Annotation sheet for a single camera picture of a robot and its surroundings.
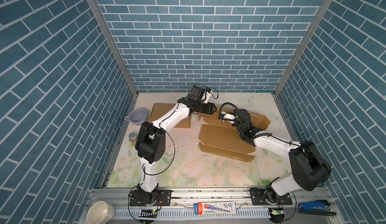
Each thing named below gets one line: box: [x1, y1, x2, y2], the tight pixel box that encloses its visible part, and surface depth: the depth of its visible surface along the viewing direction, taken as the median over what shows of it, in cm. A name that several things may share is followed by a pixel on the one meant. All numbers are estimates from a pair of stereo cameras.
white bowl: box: [86, 200, 115, 224], surface depth 66 cm
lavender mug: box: [124, 107, 148, 126], surface depth 104 cm
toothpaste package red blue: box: [193, 201, 237, 215], surface depth 72 cm
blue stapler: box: [297, 199, 338, 218], surface depth 72 cm
